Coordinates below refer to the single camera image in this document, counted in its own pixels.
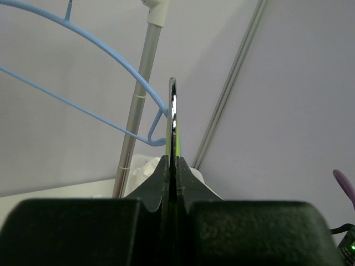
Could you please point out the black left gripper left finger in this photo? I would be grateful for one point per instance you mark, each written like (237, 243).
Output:
(74, 231)

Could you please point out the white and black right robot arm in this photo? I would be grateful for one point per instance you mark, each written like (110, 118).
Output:
(346, 245)

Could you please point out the light blue plastic hanger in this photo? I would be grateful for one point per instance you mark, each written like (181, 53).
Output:
(56, 48)

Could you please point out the lime green hanger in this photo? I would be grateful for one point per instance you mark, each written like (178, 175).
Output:
(174, 153)

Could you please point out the white plastic basket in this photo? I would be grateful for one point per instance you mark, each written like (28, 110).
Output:
(161, 186)

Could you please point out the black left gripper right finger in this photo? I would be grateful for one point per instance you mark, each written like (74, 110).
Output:
(217, 232)

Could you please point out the aluminium corner post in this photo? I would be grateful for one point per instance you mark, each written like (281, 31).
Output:
(230, 81)

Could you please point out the silver clothes rack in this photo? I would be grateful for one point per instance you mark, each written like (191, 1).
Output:
(156, 20)

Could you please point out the white printed t shirt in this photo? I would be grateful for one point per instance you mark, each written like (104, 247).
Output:
(145, 171)

